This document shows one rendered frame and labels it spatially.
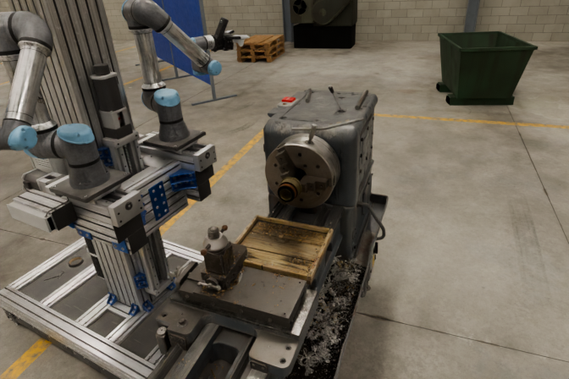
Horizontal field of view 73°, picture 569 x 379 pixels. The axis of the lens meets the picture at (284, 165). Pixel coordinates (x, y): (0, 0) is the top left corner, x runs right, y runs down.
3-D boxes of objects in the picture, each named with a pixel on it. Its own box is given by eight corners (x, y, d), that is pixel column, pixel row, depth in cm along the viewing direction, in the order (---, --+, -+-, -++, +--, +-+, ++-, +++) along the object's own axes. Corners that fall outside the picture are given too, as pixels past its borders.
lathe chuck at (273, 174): (267, 184, 185) (279, 126, 169) (328, 208, 178) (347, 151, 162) (259, 193, 178) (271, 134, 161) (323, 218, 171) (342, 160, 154)
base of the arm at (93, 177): (62, 184, 154) (53, 162, 150) (94, 168, 166) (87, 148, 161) (86, 192, 147) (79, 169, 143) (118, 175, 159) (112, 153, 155)
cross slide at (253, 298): (198, 264, 143) (196, 254, 141) (307, 291, 128) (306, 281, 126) (171, 296, 129) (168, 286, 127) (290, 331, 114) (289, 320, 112)
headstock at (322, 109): (301, 147, 246) (298, 87, 229) (376, 156, 230) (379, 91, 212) (262, 193, 198) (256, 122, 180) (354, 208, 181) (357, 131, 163)
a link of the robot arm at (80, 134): (89, 165, 146) (78, 132, 140) (57, 165, 148) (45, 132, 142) (105, 151, 157) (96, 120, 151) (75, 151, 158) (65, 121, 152)
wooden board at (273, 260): (256, 222, 176) (256, 214, 174) (333, 236, 163) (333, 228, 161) (223, 264, 151) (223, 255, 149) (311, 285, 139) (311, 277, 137)
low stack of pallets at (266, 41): (255, 52, 1016) (253, 35, 996) (285, 52, 992) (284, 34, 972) (236, 62, 910) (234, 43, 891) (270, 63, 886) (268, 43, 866)
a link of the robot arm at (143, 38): (154, 117, 191) (128, -2, 167) (142, 111, 202) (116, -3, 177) (176, 111, 198) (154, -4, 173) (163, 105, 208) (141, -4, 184)
